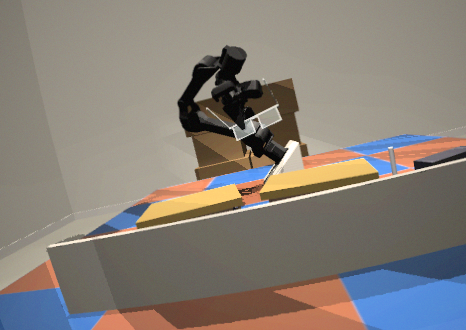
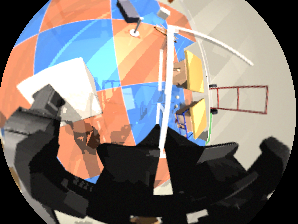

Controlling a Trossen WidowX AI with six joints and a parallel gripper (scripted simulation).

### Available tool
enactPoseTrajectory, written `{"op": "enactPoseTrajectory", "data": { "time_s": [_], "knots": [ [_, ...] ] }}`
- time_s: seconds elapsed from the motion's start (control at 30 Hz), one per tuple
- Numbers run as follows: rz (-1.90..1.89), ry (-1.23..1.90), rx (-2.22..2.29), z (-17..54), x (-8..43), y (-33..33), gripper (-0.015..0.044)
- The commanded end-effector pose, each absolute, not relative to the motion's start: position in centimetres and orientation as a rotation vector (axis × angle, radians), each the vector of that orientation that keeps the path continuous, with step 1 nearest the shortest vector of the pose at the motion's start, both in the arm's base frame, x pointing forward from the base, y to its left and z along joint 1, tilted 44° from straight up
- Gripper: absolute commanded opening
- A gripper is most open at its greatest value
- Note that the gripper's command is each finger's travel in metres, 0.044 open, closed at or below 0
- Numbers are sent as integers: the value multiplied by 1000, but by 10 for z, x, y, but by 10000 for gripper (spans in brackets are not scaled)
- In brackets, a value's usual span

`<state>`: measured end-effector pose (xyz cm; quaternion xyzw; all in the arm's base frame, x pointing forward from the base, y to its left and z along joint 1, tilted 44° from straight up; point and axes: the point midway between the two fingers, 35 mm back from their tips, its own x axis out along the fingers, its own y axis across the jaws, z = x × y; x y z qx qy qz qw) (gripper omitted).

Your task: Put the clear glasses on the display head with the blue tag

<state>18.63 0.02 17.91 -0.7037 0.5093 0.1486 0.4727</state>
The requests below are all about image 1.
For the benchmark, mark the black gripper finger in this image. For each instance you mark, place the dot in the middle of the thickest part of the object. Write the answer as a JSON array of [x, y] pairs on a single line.
[[234, 111], [246, 111]]

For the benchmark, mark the beige flat panel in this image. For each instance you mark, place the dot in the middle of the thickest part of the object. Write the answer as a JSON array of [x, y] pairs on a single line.
[[321, 234]]

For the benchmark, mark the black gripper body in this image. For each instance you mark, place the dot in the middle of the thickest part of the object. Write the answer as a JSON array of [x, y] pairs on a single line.
[[228, 91]]

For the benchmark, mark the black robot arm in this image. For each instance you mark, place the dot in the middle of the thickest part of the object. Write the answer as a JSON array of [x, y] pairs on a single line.
[[230, 62]]

